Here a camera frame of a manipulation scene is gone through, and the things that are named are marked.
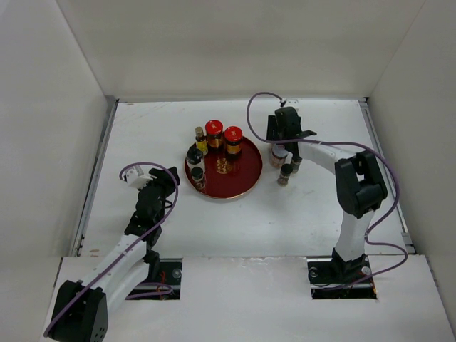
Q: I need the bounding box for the small black cap spice jar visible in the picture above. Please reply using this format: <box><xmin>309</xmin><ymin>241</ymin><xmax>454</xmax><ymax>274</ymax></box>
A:
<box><xmin>191</xmin><ymin>167</ymin><xmax>205</xmax><ymax>190</ymax></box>

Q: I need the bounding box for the clear bottle black pump cap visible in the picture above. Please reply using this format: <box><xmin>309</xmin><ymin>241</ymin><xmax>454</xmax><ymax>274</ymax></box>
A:
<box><xmin>186</xmin><ymin>145</ymin><xmax>205</xmax><ymax>174</ymax></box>

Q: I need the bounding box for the red lid chili sauce jar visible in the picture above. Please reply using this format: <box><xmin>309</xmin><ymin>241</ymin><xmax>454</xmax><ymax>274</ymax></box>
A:
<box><xmin>205</xmin><ymin>119</ymin><xmax>224</xmax><ymax>151</ymax></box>

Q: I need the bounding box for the small yellow label oil bottle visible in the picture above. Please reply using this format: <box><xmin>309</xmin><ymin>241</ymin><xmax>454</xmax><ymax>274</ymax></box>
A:
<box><xmin>195</xmin><ymin>126</ymin><xmax>208</xmax><ymax>156</ymax></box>

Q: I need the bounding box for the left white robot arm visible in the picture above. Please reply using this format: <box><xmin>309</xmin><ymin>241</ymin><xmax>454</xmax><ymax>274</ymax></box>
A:
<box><xmin>43</xmin><ymin>162</ymin><xmax>180</xmax><ymax>341</ymax></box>

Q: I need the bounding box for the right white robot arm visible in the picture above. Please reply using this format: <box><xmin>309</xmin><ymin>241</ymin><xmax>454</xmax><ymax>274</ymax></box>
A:
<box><xmin>266</xmin><ymin>107</ymin><xmax>388</xmax><ymax>285</ymax></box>

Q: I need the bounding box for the black cap spice bottle right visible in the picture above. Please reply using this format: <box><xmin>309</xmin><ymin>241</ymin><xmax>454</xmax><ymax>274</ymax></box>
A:
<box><xmin>291</xmin><ymin>157</ymin><xmax>302</xmax><ymax>174</ymax></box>

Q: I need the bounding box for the brown spice bottle front right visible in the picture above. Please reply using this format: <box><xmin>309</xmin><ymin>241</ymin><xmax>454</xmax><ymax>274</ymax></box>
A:
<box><xmin>277</xmin><ymin>164</ymin><xmax>294</xmax><ymax>186</ymax></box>

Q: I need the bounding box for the round red tray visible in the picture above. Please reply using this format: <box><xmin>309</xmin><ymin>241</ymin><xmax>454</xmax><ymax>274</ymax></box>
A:
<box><xmin>184</xmin><ymin>137</ymin><xmax>263</xmax><ymax>200</ymax></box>

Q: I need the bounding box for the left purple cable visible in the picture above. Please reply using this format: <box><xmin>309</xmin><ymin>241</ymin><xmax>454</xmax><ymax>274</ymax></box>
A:
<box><xmin>41</xmin><ymin>162</ymin><xmax>180</xmax><ymax>338</ymax></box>

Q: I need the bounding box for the purple cable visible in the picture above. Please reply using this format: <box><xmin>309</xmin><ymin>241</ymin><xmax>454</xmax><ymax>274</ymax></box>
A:
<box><xmin>247</xmin><ymin>92</ymin><xmax>409</xmax><ymax>291</ymax></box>
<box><xmin>41</xmin><ymin>162</ymin><xmax>180</xmax><ymax>338</ymax></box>

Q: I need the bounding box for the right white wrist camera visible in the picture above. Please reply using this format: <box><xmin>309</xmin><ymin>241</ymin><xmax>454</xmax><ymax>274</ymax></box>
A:
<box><xmin>280</xmin><ymin>98</ymin><xmax>299</xmax><ymax>108</ymax></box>

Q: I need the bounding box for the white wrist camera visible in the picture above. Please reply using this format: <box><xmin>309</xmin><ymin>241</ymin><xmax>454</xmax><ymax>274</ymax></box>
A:
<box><xmin>280</xmin><ymin>98</ymin><xmax>299</xmax><ymax>108</ymax></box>
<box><xmin>120</xmin><ymin>169</ymin><xmax>151</xmax><ymax>190</ymax></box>

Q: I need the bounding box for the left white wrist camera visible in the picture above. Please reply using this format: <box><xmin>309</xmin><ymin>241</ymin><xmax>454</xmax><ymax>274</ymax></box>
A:
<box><xmin>120</xmin><ymin>169</ymin><xmax>151</xmax><ymax>190</ymax></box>

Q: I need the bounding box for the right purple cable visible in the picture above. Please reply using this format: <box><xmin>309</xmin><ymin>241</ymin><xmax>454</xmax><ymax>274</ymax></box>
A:
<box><xmin>247</xmin><ymin>92</ymin><xmax>409</xmax><ymax>291</ymax></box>

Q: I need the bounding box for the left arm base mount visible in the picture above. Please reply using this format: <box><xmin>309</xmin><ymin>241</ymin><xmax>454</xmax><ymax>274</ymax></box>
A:
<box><xmin>126</xmin><ymin>259</ymin><xmax>182</xmax><ymax>301</ymax></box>

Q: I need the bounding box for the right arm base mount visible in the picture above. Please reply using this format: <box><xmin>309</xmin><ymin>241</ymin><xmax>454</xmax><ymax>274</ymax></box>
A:
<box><xmin>307</xmin><ymin>256</ymin><xmax>377</xmax><ymax>300</ymax></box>

